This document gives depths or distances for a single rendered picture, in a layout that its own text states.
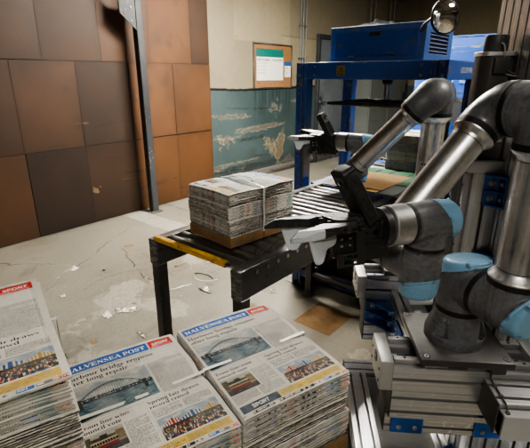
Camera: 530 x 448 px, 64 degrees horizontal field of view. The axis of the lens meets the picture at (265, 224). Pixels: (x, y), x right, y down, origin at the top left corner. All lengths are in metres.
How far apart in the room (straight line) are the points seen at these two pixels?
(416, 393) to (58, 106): 3.98
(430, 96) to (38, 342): 1.29
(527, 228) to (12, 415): 0.95
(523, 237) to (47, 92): 4.09
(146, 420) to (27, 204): 3.71
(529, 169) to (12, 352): 0.97
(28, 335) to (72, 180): 3.87
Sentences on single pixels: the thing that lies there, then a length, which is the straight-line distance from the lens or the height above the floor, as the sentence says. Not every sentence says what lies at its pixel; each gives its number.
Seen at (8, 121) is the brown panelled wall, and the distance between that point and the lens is 4.37.
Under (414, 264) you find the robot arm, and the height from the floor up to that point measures 1.14.
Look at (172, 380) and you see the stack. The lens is 1.03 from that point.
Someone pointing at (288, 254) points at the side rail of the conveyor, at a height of 0.78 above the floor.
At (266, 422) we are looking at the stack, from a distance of 0.96.
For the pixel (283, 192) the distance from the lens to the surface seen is 1.88.
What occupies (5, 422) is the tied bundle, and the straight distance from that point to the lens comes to 0.72.
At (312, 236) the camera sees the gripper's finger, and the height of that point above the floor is 1.24.
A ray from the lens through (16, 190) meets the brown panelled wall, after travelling 4.45.
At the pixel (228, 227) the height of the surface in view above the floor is 0.90.
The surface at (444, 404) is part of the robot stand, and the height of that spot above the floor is 0.65.
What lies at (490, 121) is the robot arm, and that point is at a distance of 1.02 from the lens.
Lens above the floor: 1.47
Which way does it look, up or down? 19 degrees down
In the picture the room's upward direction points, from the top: straight up
